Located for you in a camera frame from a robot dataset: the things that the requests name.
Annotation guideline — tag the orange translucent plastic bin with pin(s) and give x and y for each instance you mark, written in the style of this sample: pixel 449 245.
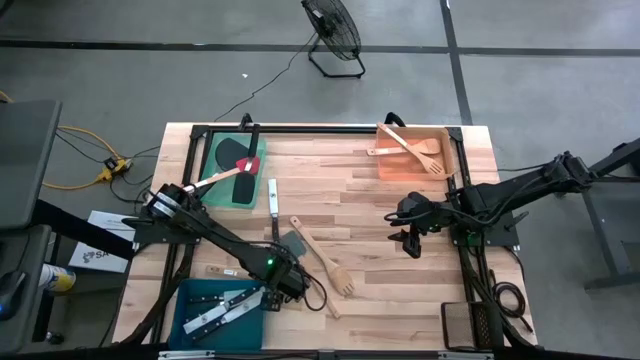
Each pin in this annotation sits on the orange translucent plastic bin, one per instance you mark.
pixel 395 167

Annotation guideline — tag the wooden turner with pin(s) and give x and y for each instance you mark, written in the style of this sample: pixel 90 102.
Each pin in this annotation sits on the wooden turner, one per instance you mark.
pixel 430 146

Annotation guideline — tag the wooden slotted spatula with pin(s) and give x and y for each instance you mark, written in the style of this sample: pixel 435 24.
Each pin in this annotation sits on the wooden slotted spatula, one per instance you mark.
pixel 435 166

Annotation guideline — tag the black floor fan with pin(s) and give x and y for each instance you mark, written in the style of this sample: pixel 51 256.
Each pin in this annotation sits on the black floor fan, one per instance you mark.
pixel 332 25

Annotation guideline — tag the black computer mouse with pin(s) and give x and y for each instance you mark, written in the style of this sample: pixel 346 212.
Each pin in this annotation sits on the black computer mouse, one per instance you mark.
pixel 10 295

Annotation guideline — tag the dark grey desk top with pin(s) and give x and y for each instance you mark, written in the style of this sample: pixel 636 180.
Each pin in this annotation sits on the dark grey desk top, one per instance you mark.
pixel 25 160

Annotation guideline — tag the green translucent plastic bin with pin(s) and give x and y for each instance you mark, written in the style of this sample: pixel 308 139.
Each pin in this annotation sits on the green translucent plastic bin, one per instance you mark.
pixel 220 196

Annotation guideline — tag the white printed paper box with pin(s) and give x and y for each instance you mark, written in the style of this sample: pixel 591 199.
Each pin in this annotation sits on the white printed paper box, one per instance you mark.
pixel 112 222

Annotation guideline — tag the black diagonal beam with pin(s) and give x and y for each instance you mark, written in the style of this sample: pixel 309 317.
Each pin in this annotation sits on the black diagonal beam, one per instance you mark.
pixel 75 227

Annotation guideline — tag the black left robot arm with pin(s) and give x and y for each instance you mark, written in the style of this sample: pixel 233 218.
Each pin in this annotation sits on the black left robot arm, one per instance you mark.
pixel 225 240

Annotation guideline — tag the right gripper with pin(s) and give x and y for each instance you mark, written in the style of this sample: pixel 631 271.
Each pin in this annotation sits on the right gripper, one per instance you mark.
pixel 420 212

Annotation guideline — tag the black mesh tray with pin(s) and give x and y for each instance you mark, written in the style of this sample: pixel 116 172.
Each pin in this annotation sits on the black mesh tray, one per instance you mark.
pixel 457 325

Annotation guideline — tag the dark blue plastic bin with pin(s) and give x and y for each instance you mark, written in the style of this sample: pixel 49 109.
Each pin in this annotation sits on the dark blue plastic bin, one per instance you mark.
pixel 240 335

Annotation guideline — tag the yellow power plug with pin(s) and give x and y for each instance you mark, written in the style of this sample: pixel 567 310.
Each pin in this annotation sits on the yellow power plug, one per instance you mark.
pixel 112 170

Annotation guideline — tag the black metal table frame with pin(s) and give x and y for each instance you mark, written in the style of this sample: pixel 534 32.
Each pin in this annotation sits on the black metal table frame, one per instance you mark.
pixel 325 129

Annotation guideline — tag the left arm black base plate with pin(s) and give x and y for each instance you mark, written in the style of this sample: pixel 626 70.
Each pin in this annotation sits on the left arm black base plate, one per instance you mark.
pixel 150 235

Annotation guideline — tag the black table clamp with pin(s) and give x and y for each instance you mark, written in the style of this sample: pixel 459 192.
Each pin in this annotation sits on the black table clamp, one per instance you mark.
pixel 245 120

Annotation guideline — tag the yellow and white spray can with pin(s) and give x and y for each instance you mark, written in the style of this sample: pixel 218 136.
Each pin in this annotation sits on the yellow and white spray can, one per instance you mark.
pixel 60 279

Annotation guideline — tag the black metal side stand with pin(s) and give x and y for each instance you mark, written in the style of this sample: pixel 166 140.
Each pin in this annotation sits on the black metal side stand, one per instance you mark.
pixel 600 225

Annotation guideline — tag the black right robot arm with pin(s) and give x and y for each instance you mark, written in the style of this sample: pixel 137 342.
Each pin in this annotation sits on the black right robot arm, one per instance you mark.
pixel 510 190

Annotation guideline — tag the wooden spoon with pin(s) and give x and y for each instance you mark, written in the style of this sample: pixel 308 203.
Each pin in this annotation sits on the wooden spoon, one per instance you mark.
pixel 222 271

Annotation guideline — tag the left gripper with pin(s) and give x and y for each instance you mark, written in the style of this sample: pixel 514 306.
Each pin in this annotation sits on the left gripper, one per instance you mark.
pixel 290 285

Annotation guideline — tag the small black caster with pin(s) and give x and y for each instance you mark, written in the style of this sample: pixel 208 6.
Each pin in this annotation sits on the small black caster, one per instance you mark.
pixel 54 338

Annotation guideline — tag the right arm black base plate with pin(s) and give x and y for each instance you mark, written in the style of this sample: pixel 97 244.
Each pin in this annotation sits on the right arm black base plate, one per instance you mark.
pixel 502 235

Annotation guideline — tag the wooden forked spatula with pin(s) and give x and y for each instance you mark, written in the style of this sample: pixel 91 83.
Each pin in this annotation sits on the wooden forked spatula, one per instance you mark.
pixel 344 283

